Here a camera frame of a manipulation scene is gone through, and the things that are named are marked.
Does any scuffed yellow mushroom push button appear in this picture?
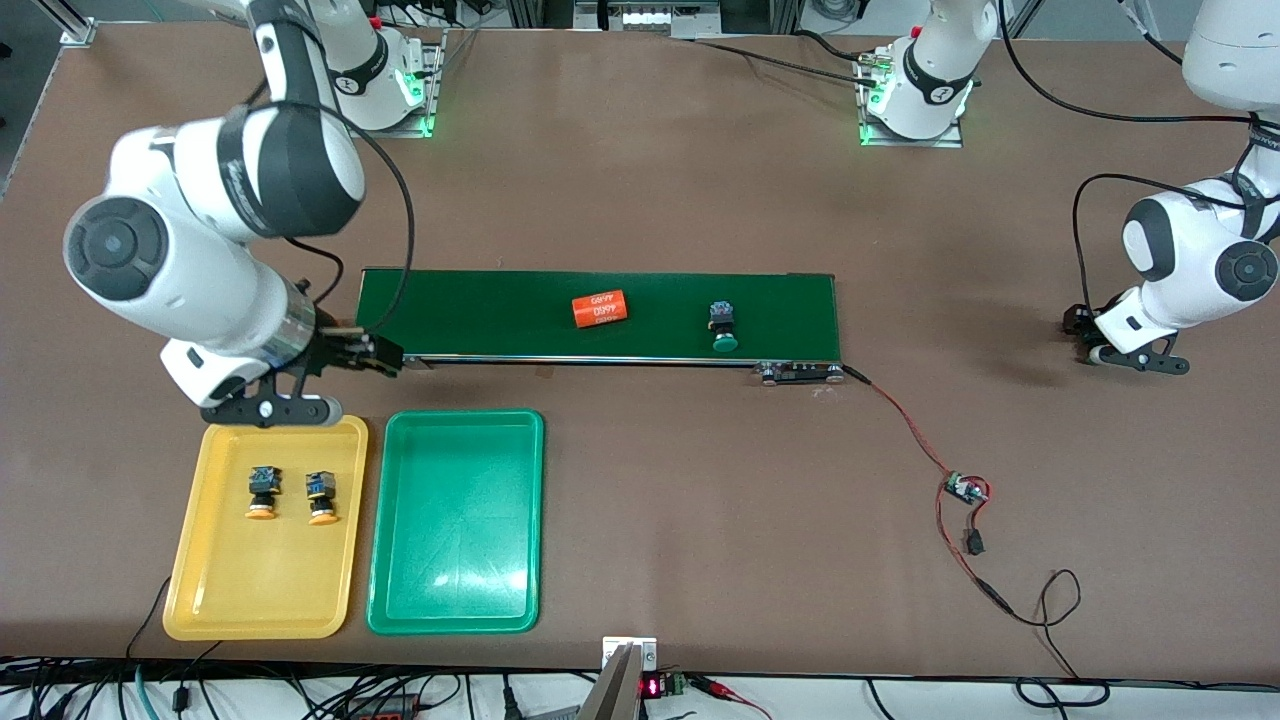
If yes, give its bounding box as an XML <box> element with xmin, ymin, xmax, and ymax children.
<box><xmin>245</xmin><ymin>465</ymin><xmax>281</xmax><ymax>522</ymax></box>

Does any orange cylinder white print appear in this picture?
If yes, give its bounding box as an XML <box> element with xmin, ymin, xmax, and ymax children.
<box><xmin>571</xmin><ymin>290</ymin><xmax>630</xmax><ymax>330</ymax></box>

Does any green mushroom push button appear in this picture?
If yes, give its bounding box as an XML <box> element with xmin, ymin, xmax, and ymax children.
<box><xmin>706</xmin><ymin>301</ymin><xmax>741</xmax><ymax>355</ymax></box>

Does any green conveyor belt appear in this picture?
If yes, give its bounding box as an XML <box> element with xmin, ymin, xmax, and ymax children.
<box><xmin>347</xmin><ymin>267</ymin><xmax>846</xmax><ymax>387</ymax></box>

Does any green plastic tray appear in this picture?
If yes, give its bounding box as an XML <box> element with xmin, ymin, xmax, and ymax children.
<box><xmin>366</xmin><ymin>408</ymin><xmax>546</xmax><ymax>637</ymax></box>

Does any yellow plastic tray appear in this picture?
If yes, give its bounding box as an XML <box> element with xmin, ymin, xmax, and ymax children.
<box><xmin>162</xmin><ymin>414</ymin><xmax>370</xmax><ymax>642</ymax></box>

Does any grey device with white lights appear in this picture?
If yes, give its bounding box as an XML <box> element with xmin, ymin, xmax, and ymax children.
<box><xmin>573</xmin><ymin>0</ymin><xmax>723</xmax><ymax>41</ymax></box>

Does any red black clip lead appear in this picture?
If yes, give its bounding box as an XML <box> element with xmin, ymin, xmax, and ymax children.
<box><xmin>690</xmin><ymin>676</ymin><xmax>776</xmax><ymax>720</ymax></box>

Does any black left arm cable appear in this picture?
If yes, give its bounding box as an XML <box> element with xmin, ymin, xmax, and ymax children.
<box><xmin>995</xmin><ymin>0</ymin><xmax>1280</xmax><ymax>321</ymax></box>

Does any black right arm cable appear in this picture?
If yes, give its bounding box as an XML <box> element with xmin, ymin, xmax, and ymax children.
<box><xmin>240</xmin><ymin>75</ymin><xmax>416</xmax><ymax>336</ymax></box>

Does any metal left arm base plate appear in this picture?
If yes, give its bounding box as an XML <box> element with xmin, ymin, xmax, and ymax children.
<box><xmin>858</xmin><ymin>48</ymin><xmax>967</xmax><ymax>150</ymax></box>

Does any red black conveyor cable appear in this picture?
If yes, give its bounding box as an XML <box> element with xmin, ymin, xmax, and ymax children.
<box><xmin>838</xmin><ymin>364</ymin><xmax>1013</xmax><ymax>615</ymax></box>

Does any thin black looped cable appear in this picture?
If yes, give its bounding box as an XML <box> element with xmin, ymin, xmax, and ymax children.
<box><xmin>1008</xmin><ymin>568</ymin><xmax>1113</xmax><ymax>707</ymax></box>

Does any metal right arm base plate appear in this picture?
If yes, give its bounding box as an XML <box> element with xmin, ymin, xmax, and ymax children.
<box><xmin>330</xmin><ymin>28</ymin><xmax>447</xmax><ymax>140</ymax></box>

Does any black cable beside yellow tray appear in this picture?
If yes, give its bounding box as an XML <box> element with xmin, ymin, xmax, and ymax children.
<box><xmin>125</xmin><ymin>575</ymin><xmax>173</xmax><ymax>661</ymax></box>

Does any grey metal camera mount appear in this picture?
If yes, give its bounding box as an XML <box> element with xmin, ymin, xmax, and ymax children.
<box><xmin>575</xmin><ymin>635</ymin><xmax>660</xmax><ymax>720</ymax></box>

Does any black cable behind arm base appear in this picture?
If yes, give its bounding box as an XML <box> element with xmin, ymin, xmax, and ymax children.
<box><xmin>688</xmin><ymin>28</ymin><xmax>886</xmax><ymax>91</ymax></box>

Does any aluminium frame profile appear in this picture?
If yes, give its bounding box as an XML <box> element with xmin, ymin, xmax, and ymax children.
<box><xmin>58</xmin><ymin>0</ymin><xmax>99</xmax><ymax>47</ymax></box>

